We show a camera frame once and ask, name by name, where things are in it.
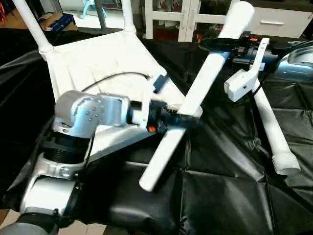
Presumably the white glass door cabinet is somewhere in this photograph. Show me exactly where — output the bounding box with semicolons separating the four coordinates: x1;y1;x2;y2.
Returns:
144;0;234;43

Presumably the white plastic table top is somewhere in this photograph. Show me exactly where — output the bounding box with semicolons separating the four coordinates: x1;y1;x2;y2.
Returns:
42;29;204;163

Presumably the white plastic table leg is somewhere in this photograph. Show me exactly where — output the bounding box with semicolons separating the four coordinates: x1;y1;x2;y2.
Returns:
253;84;301;177
120;0;137;35
139;1;256;192
12;0;54;54

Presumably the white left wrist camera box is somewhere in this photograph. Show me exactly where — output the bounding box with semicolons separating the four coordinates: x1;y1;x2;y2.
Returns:
131;73;170;130

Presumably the blue box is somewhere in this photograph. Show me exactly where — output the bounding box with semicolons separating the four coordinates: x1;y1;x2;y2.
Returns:
42;12;75;33

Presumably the black mat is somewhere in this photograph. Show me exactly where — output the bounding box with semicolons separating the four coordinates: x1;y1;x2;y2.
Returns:
0;27;313;235

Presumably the white drawer unit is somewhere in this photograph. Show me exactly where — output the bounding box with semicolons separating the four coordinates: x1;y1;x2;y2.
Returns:
253;7;313;39

